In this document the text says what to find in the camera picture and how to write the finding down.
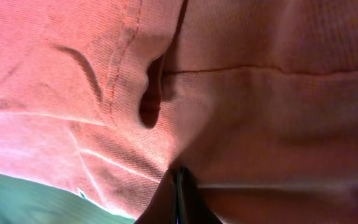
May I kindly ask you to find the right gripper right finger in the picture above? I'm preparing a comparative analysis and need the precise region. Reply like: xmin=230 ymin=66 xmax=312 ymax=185
xmin=178 ymin=167 xmax=223 ymax=224

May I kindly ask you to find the red printed t-shirt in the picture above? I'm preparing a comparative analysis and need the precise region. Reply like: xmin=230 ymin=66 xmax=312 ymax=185
xmin=0 ymin=0 xmax=358 ymax=223

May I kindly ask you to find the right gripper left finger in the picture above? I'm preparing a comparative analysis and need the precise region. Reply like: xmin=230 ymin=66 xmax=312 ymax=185
xmin=135 ymin=169 xmax=177 ymax=224

